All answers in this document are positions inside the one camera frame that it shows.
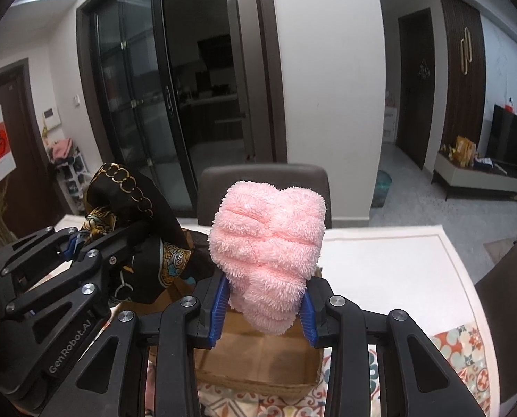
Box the colourful tile-pattern table mat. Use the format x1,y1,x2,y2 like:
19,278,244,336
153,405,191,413
141,321,491,417

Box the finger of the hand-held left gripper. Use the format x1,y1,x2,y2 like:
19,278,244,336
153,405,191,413
0,225,83,289
4,219,164,326

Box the slatted wood wall panel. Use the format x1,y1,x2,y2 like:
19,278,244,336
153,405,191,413
439,0,487,157

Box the white shoe rack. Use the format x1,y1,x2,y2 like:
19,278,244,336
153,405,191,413
52,150,92,215

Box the pink cloth on rack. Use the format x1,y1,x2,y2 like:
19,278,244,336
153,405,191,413
50,138,74,161

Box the black patterned silk scarf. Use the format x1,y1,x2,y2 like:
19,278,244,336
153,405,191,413
74,163,198,305

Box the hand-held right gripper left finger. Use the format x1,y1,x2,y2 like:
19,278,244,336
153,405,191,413
45,275,233,417

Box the pink fluffy towel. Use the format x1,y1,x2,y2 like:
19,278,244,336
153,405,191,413
208,177,327,336

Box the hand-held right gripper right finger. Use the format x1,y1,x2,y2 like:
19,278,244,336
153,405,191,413
299,276,489,417

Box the low grey television cabinet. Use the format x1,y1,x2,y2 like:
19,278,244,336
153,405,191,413
431,150,517,203

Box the teal floor bin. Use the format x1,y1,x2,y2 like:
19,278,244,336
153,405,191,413
371,169,393,208

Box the dark glass sliding door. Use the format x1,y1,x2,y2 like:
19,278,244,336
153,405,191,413
78,0,285,218

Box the dark entry door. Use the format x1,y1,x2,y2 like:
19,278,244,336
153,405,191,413
0,63,64,244

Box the white wall intercom panel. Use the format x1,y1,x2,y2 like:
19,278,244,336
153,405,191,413
41,108,61,131

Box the yellow gift boxes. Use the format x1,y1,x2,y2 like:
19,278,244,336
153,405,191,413
453,136,478,166

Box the brown cardboard box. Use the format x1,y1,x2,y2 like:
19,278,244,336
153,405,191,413
111,230,325,389

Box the black television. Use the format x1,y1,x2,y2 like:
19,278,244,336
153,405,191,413
488,104,517,170

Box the dark wooden room door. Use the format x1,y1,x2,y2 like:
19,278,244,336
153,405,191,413
398,7,437,170

